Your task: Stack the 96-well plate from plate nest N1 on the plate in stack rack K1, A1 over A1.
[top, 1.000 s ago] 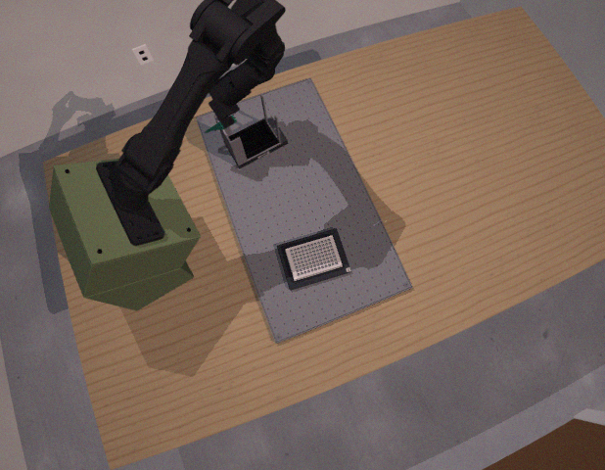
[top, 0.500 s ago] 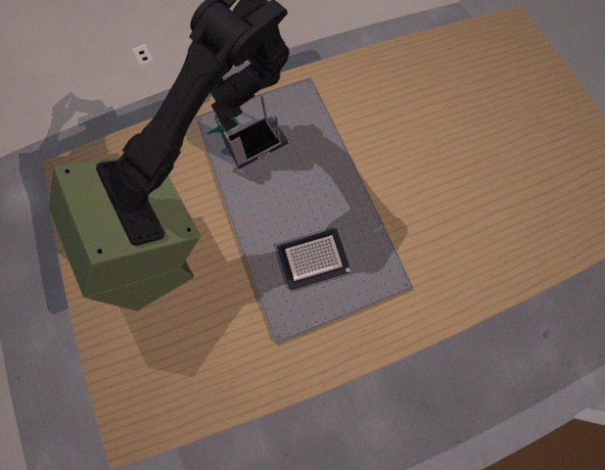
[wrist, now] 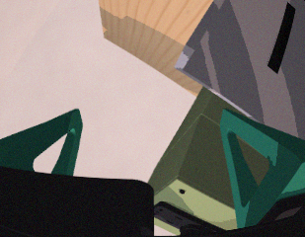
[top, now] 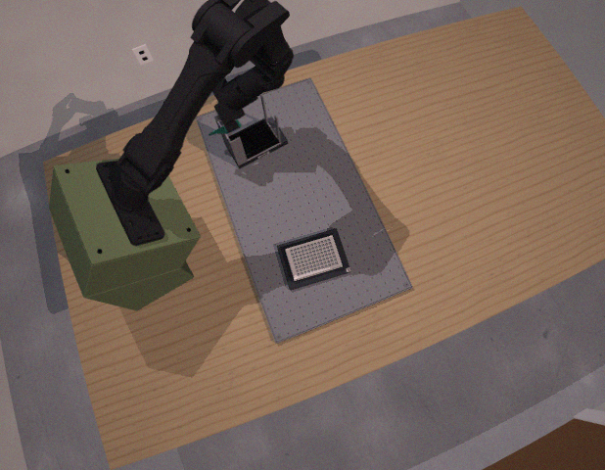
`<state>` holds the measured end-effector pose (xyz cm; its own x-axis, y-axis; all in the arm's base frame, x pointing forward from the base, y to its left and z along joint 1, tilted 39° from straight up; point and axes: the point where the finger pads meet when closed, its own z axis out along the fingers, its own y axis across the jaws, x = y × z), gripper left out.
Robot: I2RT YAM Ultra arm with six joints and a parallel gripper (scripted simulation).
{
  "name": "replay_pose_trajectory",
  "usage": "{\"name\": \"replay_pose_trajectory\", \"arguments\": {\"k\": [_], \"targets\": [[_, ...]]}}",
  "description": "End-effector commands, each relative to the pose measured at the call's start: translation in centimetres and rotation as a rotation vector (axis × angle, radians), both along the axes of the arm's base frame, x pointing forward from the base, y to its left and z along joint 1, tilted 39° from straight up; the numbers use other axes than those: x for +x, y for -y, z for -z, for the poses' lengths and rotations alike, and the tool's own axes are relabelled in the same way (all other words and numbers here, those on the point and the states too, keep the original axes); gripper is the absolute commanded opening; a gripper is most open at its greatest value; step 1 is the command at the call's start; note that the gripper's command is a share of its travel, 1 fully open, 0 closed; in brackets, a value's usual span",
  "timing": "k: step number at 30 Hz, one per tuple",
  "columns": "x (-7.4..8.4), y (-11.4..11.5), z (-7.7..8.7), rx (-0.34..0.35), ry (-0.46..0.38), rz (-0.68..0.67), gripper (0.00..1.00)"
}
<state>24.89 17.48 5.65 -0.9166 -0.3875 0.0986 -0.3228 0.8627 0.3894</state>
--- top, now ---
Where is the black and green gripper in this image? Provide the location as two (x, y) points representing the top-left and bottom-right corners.
(209, 77), (251, 135)

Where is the white well plate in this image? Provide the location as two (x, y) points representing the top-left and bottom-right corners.
(285, 235), (343, 281)

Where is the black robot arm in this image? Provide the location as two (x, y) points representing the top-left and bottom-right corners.
(96, 0), (294, 246)

